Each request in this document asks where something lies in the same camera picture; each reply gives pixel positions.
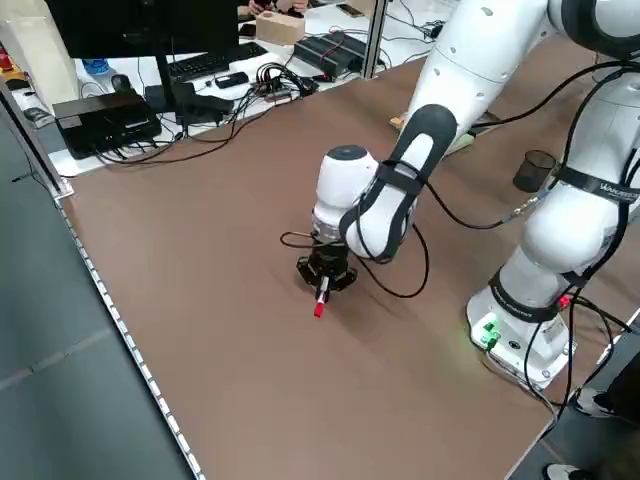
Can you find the blue bottle cap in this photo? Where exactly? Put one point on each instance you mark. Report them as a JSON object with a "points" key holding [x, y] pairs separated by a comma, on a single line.
{"points": [[95, 66]]}

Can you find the black computer monitor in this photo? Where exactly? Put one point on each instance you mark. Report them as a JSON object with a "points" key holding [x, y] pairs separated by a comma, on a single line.
{"points": [[145, 25]]}

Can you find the red-capped whiteboard marker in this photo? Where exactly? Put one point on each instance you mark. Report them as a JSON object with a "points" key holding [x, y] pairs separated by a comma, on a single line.
{"points": [[319, 310]]}

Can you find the black monitor stand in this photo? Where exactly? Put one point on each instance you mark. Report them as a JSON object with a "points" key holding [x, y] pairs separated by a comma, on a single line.
{"points": [[167, 80]]}

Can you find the clear acrylic panel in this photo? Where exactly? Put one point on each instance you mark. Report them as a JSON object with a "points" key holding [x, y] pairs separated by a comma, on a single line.
{"points": [[35, 60]]}

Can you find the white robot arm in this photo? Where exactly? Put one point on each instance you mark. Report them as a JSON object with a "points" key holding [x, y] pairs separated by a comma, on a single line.
{"points": [[350, 180]]}

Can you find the colourful green book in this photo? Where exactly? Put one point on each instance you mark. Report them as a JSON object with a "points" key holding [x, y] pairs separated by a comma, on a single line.
{"points": [[462, 142]]}

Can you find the black docking box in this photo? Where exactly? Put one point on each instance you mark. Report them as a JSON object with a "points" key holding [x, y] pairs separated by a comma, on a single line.
{"points": [[100, 125]]}

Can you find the cardboard block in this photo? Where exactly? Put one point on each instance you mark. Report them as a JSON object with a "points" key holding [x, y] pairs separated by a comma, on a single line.
{"points": [[280, 27]]}

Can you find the aluminium frame post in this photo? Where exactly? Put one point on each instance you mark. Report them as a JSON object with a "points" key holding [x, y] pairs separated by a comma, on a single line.
{"points": [[374, 40]]}

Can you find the black keyboard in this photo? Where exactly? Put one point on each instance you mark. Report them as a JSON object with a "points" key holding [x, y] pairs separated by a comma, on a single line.
{"points": [[210, 62]]}

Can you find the person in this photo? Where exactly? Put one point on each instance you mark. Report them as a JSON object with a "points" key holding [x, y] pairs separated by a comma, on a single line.
{"points": [[287, 7], [625, 385]]}

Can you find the black computer mouse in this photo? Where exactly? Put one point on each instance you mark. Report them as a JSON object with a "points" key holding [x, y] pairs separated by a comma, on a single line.
{"points": [[121, 82]]}

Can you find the black finned power unit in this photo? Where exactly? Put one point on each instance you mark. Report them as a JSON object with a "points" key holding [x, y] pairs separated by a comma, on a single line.
{"points": [[330, 52]]}

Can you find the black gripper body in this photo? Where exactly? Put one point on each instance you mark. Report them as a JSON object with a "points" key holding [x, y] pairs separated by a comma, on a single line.
{"points": [[327, 257]]}

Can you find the small black handheld device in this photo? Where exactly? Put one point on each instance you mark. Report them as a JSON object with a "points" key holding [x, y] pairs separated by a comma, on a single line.
{"points": [[231, 80]]}

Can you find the black mesh pen holder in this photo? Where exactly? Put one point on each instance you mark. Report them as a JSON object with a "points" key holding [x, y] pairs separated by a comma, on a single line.
{"points": [[532, 172]]}

